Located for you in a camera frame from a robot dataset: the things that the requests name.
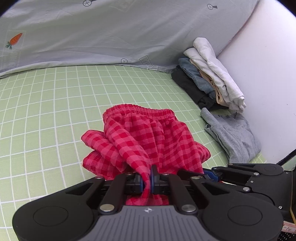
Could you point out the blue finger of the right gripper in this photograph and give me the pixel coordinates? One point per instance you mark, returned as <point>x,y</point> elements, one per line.
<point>211,174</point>

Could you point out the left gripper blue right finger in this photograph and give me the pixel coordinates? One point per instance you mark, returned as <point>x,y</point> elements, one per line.
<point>174,188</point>

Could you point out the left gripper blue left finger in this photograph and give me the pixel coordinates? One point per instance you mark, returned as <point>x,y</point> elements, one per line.
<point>118,190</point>

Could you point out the red checkered shorts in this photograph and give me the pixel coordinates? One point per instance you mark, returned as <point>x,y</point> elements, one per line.
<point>135,138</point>

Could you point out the light grey folded sweatshirt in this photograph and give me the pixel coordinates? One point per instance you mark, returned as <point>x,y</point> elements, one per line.
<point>234,134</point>

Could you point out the black folded garment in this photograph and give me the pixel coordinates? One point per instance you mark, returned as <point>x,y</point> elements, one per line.
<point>200,98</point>

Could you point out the blue denim folded jeans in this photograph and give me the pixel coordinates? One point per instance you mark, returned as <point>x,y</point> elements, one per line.
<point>192,72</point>

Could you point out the green grid mat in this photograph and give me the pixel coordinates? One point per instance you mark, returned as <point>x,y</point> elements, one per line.
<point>45,112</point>

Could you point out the white folded garment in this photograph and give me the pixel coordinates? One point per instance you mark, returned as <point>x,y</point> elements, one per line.
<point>203,57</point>

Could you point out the grey printed backdrop sheet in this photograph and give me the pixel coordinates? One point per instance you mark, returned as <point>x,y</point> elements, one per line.
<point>146,34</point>

